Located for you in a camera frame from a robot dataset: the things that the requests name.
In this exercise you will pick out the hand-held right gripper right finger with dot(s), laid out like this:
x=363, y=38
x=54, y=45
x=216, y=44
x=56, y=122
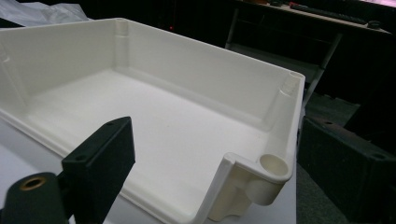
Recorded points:
x=345, y=169

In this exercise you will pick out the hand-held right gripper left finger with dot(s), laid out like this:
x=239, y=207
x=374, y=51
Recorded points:
x=102, y=158

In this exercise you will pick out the white plastic tray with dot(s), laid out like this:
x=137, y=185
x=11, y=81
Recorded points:
x=174, y=124

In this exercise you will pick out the desk with metal legs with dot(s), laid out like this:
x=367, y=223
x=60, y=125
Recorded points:
x=299, y=40

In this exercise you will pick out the black keyboard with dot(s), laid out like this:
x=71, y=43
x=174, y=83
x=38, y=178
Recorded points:
x=327, y=11

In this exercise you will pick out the white plastic sheet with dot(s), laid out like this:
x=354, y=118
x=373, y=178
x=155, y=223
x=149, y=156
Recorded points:
x=37, y=12

